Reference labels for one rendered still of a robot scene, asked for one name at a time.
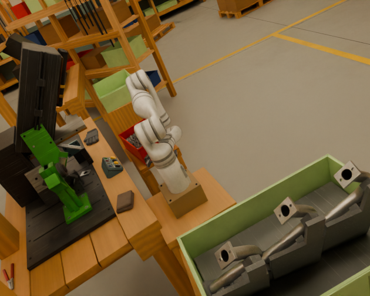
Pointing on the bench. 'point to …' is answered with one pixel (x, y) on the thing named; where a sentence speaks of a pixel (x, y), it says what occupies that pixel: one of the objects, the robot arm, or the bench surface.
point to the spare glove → (91, 137)
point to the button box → (111, 168)
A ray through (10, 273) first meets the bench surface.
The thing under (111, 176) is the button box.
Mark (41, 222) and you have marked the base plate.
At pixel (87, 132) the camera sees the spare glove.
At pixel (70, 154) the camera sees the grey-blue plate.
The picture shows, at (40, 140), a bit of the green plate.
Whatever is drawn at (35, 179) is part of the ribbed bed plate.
